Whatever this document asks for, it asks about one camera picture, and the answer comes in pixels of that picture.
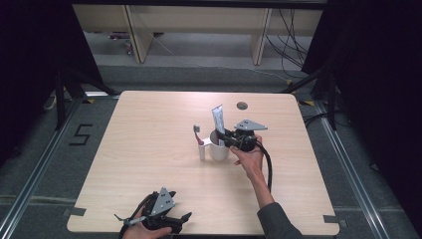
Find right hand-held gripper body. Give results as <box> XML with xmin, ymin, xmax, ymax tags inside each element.
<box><xmin>225</xmin><ymin>119</ymin><xmax>269</xmax><ymax>153</ymax></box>

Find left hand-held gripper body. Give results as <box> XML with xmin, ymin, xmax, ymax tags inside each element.
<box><xmin>113</xmin><ymin>186</ymin><xmax>183</xmax><ymax>234</ymax></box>

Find white cup with holder handle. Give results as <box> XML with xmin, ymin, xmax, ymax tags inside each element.
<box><xmin>197</xmin><ymin>128</ymin><xmax>232</xmax><ymax>162</ymax></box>

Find white purple toothpaste tube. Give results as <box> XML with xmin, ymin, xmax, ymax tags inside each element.
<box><xmin>211</xmin><ymin>104</ymin><xmax>227</xmax><ymax>147</ymax></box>

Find person's right hand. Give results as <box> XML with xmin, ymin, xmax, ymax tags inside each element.
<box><xmin>230</xmin><ymin>133</ymin><xmax>267</xmax><ymax>182</ymax></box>

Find person's left hand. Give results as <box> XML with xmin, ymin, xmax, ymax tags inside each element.
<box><xmin>121</xmin><ymin>206</ymin><xmax>174</xmax><ymax>239</ymax></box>

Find grey tape strip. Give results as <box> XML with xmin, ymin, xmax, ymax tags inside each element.
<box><xmin>62</xmin><ymin>206</ymin><xmax>88</xmax><ymax>217</ymax></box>
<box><xmin>322</xmin><ymin>214</ymin><xmax>348</xmax><ymax>229</ymax></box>

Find black metal stand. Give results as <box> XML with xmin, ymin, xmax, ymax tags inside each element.
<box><xmin>281</xmin><ymin>66</ymin><xmax>338</xmax><ymax>131</ymax></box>
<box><xmin>54</xmin><ymin>65</ymin><xmax>121</xmax><ymax>131</ymax></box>

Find light wooden shelf unit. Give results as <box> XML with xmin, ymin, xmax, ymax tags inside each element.
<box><xmin>72</xmin><ymin>3</ymin><xmax>324</xmax><ymax>66</ymax></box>

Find small coloured items under shelf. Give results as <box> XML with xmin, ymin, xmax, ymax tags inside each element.
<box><xmin>107</xmin><ymin>31</ymin><xmax>134</xmax><ymax>56</ymax></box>

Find black curtain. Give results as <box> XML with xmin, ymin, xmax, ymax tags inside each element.
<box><xmin>301</xmin><ymin>0</ymin><xmax>422</xmax><ymax>230</ymax></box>
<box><xmin>0</xmin><ymin>0</ymin><xmax>105</xmax><ymax>168</ymax></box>

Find white power strip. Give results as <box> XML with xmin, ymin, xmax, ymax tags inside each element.
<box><xmin>42</xmin><ymin>94</ymin><xmax>58</xmax><ymax>113</ymax></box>

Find left hand-held gripper black cable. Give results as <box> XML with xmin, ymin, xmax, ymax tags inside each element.
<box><xmin>117</xmin><ymin>193</ymin><xmax>157</xmax><ymax>239</ymax></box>

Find hand-held gripper black cable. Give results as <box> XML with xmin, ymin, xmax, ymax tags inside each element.
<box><xmin>117</xmin><ymin>193</ymin><xmax>157</xmax><ymax>239</ymax></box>
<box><xmin>252</xmin><ymin>140</ymin><xmax>274</xmax><ymax>194</ymax></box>

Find right hand-held gripper black cable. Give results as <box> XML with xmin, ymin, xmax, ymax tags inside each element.
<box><xmin>252</xmin><ymin>140</ymin><xmax>274</xmax><ymax>194</ymax></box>

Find black floor cable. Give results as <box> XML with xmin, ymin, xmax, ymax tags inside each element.
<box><xmin>303</xmin><ymin>112</ymin><xmax>330</xmax><ymax>129</ymax></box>

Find bundle of black cables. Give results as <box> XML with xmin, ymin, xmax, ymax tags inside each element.
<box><xmin>265</xmin><ymin>8</ymin><xmax>311</xmax><ymax>80</ymax></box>

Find aluminium floor rail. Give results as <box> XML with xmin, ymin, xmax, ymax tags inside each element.
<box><xmin>313</xmin><ymin>100</ymin><xmax>390</xmax><ymax>239</ymax></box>
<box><xmin>0</xmin><ymin>98</ymin><xmax>84</xmax><ymax>235</ymax></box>

